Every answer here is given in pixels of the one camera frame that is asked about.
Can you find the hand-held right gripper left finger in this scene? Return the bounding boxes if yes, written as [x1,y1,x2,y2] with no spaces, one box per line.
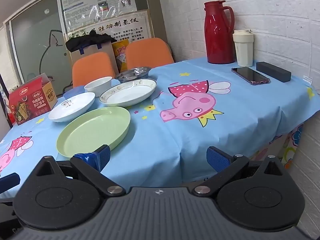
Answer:
[35,144,126,197]

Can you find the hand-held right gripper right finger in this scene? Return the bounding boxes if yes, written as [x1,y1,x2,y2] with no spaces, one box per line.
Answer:
[194,146,285,197]

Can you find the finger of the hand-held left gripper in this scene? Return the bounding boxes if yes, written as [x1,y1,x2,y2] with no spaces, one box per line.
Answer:
[0,172,21,194]

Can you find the light green round plate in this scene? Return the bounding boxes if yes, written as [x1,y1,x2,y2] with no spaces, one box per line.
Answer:
[56,106,131,158]

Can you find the white round plate small print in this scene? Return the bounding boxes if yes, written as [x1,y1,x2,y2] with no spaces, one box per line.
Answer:
[48,92,96,123]

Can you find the white oval plate patterned rim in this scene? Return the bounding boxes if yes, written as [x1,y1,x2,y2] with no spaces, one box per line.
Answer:
[99,78,157,107]

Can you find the white ceramic bowl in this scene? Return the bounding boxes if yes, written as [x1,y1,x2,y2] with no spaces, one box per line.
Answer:
[84,76,113,97]

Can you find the blue cartoon pig tablecloth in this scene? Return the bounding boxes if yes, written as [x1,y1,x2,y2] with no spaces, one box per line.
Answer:
[0,56,316,198]

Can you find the blue translucent plastic bowl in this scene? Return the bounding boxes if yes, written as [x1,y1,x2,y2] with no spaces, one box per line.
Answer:
[62,85,87,98]

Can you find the floral cloth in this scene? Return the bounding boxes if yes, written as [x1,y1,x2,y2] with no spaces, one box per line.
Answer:
[250,124,304,168]

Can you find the red biscuit box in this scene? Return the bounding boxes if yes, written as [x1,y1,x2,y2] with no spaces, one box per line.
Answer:
[7,73,58,126]

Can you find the stainless steel plate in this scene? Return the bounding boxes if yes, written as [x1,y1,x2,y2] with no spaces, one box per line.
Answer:
[115,66,152,83]

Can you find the orange chair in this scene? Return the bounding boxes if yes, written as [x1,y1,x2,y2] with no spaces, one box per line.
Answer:
[72,52,119,88]
[125,37,175,70]

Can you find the smartphone with pink case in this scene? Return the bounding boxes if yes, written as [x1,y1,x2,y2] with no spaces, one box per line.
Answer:
[231,66,271,85]

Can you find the yellow plastic bag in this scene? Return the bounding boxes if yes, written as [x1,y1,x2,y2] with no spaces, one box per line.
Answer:
[112,42,129,73]

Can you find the black rectangular case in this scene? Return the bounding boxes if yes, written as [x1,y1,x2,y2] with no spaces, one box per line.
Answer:
[256,61,292,83]

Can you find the brown cardboard box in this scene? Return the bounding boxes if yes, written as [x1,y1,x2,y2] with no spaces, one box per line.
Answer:
[69,41,120,73]

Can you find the white tumbler cup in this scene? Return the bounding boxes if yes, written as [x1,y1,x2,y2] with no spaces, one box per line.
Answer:
[233,29,254,67]

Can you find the black cloth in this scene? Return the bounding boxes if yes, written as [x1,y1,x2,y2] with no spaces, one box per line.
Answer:
[65,33,117,53]

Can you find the red thermos jug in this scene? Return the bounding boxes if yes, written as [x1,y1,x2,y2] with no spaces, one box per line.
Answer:
[204,0,235,64]

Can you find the wood framed white sign board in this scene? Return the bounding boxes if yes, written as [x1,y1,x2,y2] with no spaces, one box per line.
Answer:
[67,9,154,45]

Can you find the frosted glass panel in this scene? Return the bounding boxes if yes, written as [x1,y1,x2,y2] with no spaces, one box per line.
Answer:
[10,0,73,98]

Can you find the wall poster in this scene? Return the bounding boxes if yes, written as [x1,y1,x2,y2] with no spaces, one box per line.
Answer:
[59,0,138,30]

